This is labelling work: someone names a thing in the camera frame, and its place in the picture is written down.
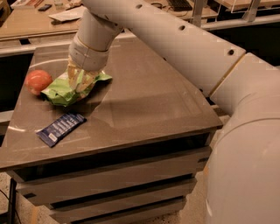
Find black stand leg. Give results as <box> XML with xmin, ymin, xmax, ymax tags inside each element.
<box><xmin>7</xmin><ymin>178</ymin><xmax>17</xmax><ymax>224</ymax></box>

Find green rice chip bag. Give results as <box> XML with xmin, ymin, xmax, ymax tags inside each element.
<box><xmin>41</xmin><ymin>72</ymin><xmax>112</xmax><ymax>107</ymax></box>

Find white paper sheets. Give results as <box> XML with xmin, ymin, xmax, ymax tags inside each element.
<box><xmin>49</xmin><ymin>6</ymin><xmax>86</xmax><ymax>22</ymax></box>

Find black phone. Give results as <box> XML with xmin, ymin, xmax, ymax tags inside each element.
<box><xmin>38</xmin><ymin>4</ymin><xmax>52</xmax><ymax>11</ymax></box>

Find black keyboard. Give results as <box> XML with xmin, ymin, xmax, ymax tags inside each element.
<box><xmin>166</xmin><ymin>0</ymin><xmax>193</xmax><ymax>11</ymax></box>

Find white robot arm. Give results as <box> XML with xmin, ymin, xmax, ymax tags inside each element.
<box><xmin>70</xmin><ymin>0</ymin><xmax>280</xmax><ymax>224</ymax></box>

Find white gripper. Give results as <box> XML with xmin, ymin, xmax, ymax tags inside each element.
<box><xmin>67</xmin><ymin>35</ymin><xmax>109</xmax><ymax>93</ymax></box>

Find grey drawer cabinet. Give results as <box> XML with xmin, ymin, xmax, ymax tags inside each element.
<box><xmin>0</xmin><ymin>38</ymin><xmax>221</xmax><ymax>224</ymax></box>

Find red apple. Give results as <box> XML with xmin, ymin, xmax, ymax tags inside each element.
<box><xmin>24</xmin><ymin>70</ymin><xmax>53</xmax><ymax>95</ymax></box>

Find wooden background desk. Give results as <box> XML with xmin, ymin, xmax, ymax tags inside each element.
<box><xmin>0</xmin><ymin>0</ymin><xmax>218</xmax><ymax>41</ymax></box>

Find metal bracket post right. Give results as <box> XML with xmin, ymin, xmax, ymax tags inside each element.
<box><xmin>191</xmin><ymin>0</ymin><xmax>207</xmax><ymax>27</ymax></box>

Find blue snack bar wrapper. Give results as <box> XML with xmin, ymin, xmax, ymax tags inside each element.
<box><xmin>37</xmin><ymin>113</ymin><xmax>87</xmax><ymax>148</ymax></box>

